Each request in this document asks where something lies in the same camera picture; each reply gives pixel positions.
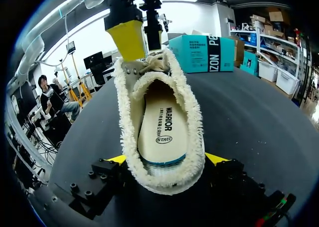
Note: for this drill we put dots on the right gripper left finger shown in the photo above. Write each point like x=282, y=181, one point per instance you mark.
x=99, y=179

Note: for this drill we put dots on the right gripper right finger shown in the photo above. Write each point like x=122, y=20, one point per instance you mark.
x=231, y=177

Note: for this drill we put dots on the cream fuzzy shoe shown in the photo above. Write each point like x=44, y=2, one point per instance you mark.
x=129, y=117

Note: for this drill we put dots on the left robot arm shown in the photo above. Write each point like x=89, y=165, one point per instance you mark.
x=47, y=22

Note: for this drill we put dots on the cream insole with blue underside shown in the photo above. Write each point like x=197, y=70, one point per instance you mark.
x=163, y=134

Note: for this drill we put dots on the teal box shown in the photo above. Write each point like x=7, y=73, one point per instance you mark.
x=199, y=53

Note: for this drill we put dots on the person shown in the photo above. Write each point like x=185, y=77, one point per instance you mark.
x=53, y=99

